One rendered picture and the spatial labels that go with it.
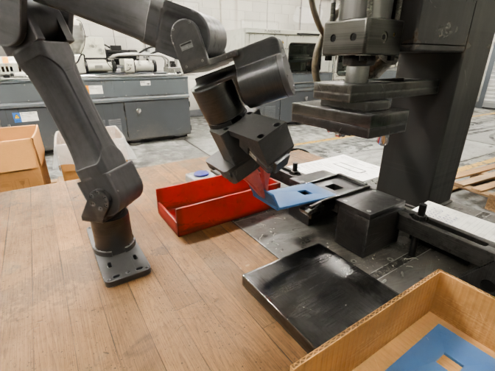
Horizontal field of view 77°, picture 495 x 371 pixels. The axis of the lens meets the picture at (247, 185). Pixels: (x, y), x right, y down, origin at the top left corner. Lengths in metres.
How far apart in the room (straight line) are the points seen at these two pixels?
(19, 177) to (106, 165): 2.16
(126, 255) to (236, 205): 0.23
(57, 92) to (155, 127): 4.55
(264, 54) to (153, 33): 0.13
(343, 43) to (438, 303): 0.40
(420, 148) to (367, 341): 0.48
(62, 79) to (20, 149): 2.08
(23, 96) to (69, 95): 4.36
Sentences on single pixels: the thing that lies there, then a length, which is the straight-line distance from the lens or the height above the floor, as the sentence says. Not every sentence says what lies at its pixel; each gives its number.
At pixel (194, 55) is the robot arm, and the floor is 1.22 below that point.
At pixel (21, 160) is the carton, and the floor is 0.58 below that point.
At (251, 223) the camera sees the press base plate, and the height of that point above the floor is 0.90.
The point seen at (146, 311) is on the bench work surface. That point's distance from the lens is 0.48.
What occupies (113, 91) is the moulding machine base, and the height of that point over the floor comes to 0.80.
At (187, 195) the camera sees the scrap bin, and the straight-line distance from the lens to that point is 0.73.
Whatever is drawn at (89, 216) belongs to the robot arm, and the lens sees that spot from 0.55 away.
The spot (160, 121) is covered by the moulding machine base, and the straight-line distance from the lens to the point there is 5.07.
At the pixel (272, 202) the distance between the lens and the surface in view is 0.50.
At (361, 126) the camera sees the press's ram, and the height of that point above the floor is 1.12.
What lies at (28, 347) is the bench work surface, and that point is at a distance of 0.49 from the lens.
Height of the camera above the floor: 1.22
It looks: 22 degrees down
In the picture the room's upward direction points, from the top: straight up
